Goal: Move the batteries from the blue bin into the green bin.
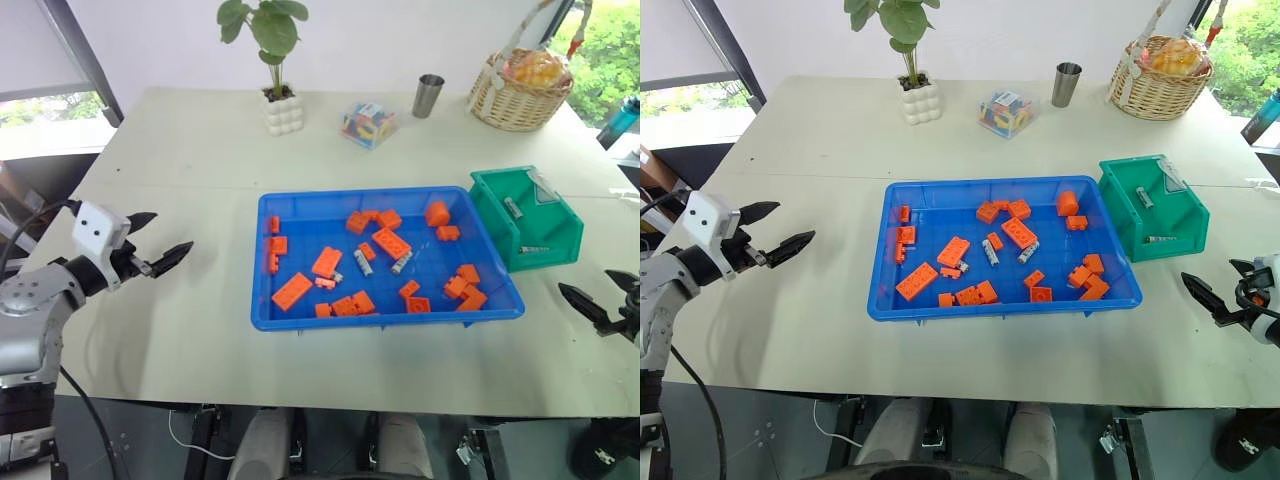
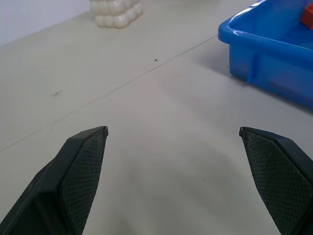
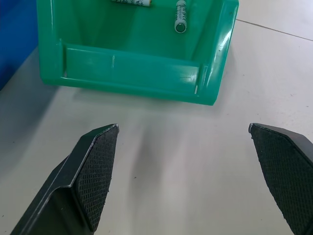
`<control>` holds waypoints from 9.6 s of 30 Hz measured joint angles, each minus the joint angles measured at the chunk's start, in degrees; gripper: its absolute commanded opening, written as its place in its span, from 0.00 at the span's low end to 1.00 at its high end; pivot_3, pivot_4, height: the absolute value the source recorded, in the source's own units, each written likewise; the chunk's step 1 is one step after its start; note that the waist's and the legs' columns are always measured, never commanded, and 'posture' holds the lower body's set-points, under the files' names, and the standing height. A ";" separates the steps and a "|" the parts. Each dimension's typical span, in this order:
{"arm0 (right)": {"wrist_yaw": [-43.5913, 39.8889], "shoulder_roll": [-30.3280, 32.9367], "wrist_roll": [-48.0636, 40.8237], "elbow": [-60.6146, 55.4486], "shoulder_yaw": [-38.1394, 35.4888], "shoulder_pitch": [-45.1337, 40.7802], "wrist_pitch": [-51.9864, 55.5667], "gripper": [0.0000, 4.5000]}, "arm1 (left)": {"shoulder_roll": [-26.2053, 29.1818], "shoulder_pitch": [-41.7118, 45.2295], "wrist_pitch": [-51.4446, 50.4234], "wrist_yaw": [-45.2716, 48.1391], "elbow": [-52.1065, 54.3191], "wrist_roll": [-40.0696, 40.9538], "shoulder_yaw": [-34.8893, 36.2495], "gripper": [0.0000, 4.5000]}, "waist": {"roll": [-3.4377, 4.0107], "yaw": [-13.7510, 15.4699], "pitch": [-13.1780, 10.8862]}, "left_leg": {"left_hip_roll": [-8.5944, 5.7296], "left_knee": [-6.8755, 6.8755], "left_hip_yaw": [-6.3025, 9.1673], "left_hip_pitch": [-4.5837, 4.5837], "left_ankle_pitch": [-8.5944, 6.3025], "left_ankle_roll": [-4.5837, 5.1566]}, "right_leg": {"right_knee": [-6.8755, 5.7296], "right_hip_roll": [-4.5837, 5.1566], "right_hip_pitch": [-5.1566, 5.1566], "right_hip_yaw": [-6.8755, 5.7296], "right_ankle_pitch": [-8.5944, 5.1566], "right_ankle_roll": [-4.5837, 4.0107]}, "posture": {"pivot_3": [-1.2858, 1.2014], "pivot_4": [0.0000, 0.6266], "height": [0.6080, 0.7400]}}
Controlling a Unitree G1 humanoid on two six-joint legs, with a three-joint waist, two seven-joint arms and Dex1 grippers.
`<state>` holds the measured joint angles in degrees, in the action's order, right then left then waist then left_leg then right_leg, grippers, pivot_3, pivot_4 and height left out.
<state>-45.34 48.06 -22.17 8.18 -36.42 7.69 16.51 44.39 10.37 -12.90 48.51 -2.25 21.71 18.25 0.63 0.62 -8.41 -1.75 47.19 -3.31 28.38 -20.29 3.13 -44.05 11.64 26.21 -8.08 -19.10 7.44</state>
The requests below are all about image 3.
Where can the green plastic storage bin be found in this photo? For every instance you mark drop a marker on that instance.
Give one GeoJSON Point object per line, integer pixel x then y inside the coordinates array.
{"type": "Point", "coordinates": [137, 51]}

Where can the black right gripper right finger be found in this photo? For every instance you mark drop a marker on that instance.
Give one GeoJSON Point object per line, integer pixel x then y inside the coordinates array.
{"type": "Point", "coordinates": [288, 176]}

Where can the blue plastic bin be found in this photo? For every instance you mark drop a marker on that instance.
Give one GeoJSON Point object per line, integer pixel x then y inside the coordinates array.
{"type": "Point", "coordinates": [14, 36]}

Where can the white green AA battery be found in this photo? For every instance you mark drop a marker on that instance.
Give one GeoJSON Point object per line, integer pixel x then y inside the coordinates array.
{"type": "Point", "coordinates": [180, 16]}
{"type": "Point", "coordinates": [133, 2]}

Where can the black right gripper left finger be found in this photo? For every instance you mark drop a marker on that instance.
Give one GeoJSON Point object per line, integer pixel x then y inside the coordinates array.
{"type": "Point", "coordinates": [73, 186]}

